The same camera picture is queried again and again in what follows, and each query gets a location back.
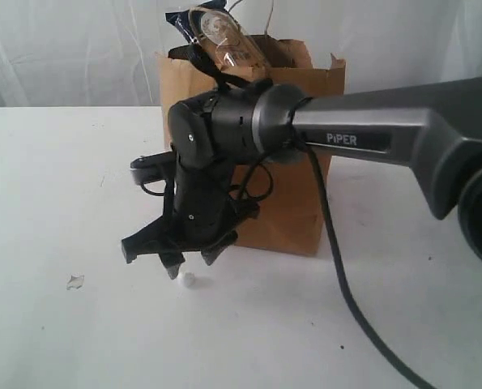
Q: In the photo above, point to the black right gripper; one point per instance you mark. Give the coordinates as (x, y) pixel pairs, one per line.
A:
(211, 136)

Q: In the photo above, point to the brown paper shopping bag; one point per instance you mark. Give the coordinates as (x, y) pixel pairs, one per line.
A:
(289, 218)

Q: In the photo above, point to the spaghetti pasta packet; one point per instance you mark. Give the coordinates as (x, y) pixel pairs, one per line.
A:
(216, 44)

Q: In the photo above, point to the small clear plastic scrap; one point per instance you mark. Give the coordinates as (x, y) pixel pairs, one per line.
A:
(75, 282)

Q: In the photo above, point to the white backdrop curtain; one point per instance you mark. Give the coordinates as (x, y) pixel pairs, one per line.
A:
(80, 53)

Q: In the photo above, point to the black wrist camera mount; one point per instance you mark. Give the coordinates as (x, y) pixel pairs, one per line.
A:
(156, 168)

